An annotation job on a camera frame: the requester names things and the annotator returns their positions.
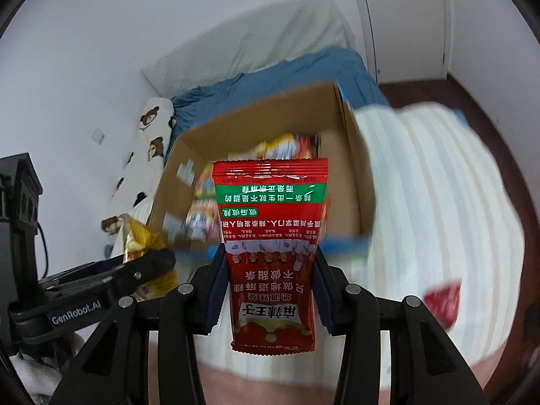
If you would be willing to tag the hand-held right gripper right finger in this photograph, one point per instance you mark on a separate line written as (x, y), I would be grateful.
(325, 299)

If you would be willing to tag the colourful candy bag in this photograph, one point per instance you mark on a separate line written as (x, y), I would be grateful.
(205, 187)

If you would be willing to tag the cardboard box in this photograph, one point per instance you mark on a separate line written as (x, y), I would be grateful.
(270, 114)

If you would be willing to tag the bear print bolster pillow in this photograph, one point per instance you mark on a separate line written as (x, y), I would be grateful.
(147, 143)

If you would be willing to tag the orange panda snack packet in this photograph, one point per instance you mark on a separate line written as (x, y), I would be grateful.
(199, 219)

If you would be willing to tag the long red snack sachet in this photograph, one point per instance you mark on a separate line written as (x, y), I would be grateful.
(270, 228)

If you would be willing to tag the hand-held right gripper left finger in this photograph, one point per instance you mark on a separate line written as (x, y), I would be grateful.
(217, 289)

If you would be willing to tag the grey white pillow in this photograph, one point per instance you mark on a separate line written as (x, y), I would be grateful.
(253, 38)

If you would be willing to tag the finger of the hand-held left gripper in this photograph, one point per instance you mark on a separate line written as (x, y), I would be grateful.
(143, 268)

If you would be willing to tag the dark red triangular packet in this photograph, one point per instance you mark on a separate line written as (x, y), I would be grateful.
(443, 303)

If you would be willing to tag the white crumpled cloth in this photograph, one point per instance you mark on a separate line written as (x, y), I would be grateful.
(38, 367)

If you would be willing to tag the blue bed sheet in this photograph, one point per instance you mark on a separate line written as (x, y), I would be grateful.
(295, 71)

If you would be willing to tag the white wall switch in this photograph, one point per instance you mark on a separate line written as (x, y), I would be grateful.
(98, 136)

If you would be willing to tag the white door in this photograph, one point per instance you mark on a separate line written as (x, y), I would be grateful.
(400, 21)

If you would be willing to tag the yellow instant noodle packet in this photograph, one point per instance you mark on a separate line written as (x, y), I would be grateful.
(287, 143)

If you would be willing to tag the yellow panda snack packet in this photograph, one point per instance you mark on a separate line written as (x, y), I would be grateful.
(139, 236)

